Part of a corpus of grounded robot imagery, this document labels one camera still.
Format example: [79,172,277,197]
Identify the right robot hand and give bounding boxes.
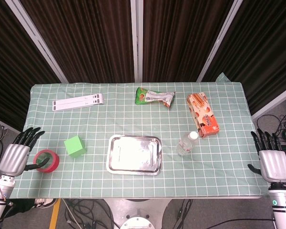
[247,128,286,183]

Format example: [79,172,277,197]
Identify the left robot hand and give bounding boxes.
[0,127,50,177]

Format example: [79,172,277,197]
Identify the transparent water bottle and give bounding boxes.
[176,131,198,156]

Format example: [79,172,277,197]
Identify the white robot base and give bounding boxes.
[104,198,174,229]

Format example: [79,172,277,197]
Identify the stainless steel tray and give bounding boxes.
[106,135,163,176]

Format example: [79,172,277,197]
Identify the red tape roll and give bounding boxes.
[33,149,60,173]

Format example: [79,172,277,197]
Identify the black and white shoe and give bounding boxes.
[34,198,57,208]

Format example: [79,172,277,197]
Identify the green cube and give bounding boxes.
[63,135,87,157]

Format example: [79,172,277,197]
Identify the orange biscuit box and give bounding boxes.
[186,93,221,139]

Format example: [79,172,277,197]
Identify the white folding stand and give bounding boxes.
[52,94,105,112]

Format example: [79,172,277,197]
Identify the green checkered tablecloth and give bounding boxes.
[8,73,270,199]

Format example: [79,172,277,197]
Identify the green snack bag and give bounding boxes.
[134,87,176,109]

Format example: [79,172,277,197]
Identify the black floor cables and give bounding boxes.
[256,114,286,144]

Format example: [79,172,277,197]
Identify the white partition frame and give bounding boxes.
[130,0,143,83]

